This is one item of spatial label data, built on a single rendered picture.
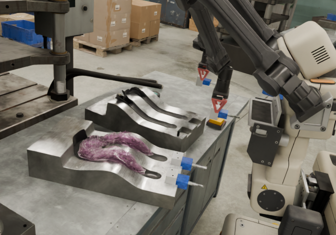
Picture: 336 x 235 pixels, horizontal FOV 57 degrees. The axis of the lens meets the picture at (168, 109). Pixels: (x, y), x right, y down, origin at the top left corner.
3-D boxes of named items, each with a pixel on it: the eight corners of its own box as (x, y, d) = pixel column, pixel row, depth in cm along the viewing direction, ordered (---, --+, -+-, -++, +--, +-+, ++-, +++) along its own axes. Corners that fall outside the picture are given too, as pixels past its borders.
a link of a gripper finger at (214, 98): (208, 113, 135) (212, 93, 131) (210, 106, 141) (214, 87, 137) (223, 116, 133) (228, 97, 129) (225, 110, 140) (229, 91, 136)
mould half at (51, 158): (183, 164, 123) (188, 141, 118) (172, 210, 99) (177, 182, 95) (65, 139, 129) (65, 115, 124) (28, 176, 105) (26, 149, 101)
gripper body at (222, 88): (211, 96, 131) (215, 80, 128) (214, 88, 140) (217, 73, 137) (227, 99, 130) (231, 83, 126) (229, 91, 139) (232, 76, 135)
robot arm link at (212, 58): (180, -4, 91) (206, -28, 92) (168, -10, 95) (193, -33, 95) (216, 77, 126) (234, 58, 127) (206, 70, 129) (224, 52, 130)
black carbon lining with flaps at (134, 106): (188, 120, 142) (191, 102, 138) (172, 134, 129) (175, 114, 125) (126, 99, 155) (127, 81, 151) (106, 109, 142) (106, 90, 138)
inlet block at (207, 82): (219, 88, 178) (221, 79, 176) (217, 90, 174) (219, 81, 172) (197, 82, 181) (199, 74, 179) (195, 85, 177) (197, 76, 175)
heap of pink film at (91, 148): (155, 150, 118) (157, 133, 115) (142, 178, 103) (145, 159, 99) (91, 137, 122) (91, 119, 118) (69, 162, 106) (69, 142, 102)
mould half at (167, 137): (203, 133, 148) (208, 107, 142) (179, 158, 126) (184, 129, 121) (117, 102, 167) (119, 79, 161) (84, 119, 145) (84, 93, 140)
